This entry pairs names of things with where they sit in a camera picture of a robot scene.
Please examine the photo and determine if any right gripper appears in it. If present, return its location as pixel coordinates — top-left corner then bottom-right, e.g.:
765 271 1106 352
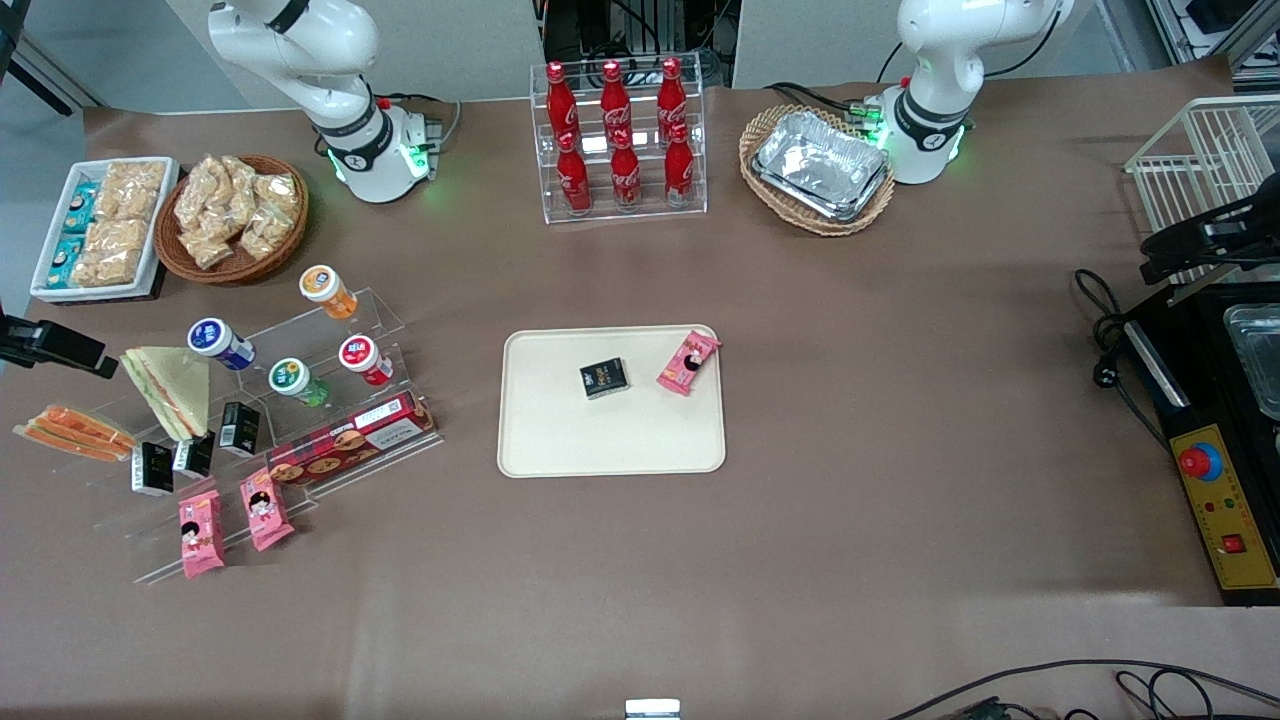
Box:
0 314 120 380

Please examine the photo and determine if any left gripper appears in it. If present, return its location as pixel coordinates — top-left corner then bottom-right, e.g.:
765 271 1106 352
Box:
1140 172 1280 264

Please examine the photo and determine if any sandwich orange filling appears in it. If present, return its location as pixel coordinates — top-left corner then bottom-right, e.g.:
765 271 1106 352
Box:
13 404 137 464

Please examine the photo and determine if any wrapped sandwich green filling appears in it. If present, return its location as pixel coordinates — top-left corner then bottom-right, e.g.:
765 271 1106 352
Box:
119 346 213 443

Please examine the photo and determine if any aluminium foil tray stack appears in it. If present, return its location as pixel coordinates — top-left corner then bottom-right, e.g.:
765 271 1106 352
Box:
752 110 891 223

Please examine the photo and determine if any beige serving tray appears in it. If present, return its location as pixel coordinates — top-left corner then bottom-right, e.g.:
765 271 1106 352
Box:
497 324 728 478

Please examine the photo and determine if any grey metal lever bar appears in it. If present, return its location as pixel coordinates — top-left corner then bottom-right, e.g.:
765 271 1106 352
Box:
1165 265 1241 306

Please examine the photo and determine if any white rectangular plastic bin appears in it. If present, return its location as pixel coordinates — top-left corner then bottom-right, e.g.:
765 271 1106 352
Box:
30 157 181 303

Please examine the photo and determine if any clear rice cracker pack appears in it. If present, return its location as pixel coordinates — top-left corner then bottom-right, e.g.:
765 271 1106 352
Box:
70 250 143 289
96 160 168 223
84 218 151 255

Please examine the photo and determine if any blue cap drink bottle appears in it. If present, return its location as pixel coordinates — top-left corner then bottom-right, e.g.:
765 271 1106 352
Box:
187 317 257 372

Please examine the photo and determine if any small black snack box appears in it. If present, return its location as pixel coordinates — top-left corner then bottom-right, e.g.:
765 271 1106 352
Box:
130 441 176 498
218 400 262 458
172 431 217 479
579 357 631 401

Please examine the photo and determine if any teal snack packet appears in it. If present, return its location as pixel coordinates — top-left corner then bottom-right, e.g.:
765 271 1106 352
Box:
63 183 101 236
45 237 86 291

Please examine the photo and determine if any steel food container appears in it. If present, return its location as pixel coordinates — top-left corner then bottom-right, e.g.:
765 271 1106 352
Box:
1223 303 1280 421

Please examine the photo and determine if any clear bag of crackers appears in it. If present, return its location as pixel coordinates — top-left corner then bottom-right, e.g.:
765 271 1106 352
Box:
250 173 302 219
238 205 293 262
174 163 229 219
180 224 237 271

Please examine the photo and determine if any dark brown wicker basket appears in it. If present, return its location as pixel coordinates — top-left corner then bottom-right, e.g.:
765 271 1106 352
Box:
155 153 309 286

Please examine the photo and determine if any green cap drink bottle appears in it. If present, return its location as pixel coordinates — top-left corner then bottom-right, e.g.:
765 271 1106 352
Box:
267 357 330 409

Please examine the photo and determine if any pink snack packet with girl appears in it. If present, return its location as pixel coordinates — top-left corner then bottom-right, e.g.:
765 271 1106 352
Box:
238 467 297 553
177 487 227 580
656 330 723 397

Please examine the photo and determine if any orange cap drink bottle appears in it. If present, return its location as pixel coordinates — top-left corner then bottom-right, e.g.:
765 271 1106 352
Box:
299 264 359 321

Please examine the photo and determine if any red cap drink bottle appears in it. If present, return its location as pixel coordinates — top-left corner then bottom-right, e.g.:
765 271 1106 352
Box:
338 334 395 389

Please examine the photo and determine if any red cookie box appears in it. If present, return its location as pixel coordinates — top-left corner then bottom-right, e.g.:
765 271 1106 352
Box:
266 391 439 489

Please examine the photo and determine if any clear acrylic tiered stand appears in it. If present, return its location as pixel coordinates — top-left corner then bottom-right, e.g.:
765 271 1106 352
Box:
45 288 446 586

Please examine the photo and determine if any black sealing machine yellow panel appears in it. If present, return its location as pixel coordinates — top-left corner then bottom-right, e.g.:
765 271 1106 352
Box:
1120 280 1280 608

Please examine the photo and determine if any light woven wicker basket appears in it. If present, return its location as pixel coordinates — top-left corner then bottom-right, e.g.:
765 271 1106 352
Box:
740 105 896 237

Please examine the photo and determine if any red cola bottle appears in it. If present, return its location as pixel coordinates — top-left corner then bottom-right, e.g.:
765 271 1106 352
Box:
545 62 581 137
664 123 696 206
610 128 643 211
556 130 593 214
598 60 633 136
656 57 689 131

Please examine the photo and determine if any clear acrylic bottle rack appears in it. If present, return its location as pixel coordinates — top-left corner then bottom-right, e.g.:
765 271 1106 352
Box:
530 60 708 226

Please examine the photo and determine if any black equipment rack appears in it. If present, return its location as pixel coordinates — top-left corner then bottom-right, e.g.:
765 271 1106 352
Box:
540 0 736 91

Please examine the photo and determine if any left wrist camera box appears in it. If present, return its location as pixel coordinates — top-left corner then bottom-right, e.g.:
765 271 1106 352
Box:
1140 256 1280 288

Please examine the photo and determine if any silver machine handle bar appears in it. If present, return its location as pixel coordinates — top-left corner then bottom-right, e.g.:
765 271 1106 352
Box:
1125 320 1191 409

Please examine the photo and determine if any white wire rack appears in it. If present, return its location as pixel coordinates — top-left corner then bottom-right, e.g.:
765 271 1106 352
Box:
1125 95 1280 286

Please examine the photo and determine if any black power cable with plug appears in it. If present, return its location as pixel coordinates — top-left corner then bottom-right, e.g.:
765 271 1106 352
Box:
1073 268 1171 446

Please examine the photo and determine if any black arm base cable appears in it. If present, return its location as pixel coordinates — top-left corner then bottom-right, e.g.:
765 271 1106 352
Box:
765 82 876 126

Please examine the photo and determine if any long black cable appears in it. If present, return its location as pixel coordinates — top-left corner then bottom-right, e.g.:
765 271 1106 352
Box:
885 658 1280 720

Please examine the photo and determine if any coiled black cable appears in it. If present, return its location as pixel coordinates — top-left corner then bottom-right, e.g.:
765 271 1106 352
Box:
1115 668 1236 720

